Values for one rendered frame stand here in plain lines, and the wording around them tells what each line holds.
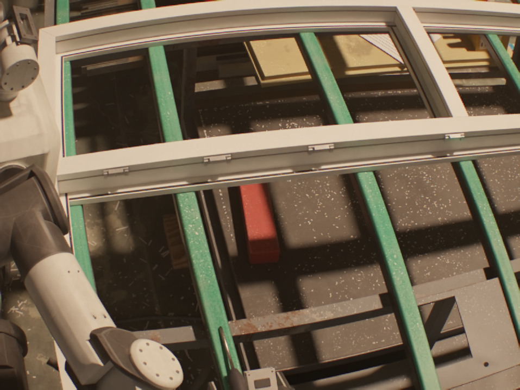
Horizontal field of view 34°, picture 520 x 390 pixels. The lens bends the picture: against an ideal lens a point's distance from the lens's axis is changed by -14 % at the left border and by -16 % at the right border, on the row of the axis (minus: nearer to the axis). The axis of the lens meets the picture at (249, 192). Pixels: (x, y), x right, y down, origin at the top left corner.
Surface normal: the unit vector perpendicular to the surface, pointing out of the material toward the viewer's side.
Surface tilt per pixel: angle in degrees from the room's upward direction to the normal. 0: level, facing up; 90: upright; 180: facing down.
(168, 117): 0
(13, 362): 45
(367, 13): 90
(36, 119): 15
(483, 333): 0
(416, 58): 90
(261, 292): 0
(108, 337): 38
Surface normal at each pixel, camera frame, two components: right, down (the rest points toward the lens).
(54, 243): 0.47, -0.63
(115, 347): 0.62, -0.65
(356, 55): 0.06, -0.63
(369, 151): 0.19, 0.76
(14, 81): 0.44, 0.75
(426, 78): -0.98, 0.11
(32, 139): 0.51, 0.02
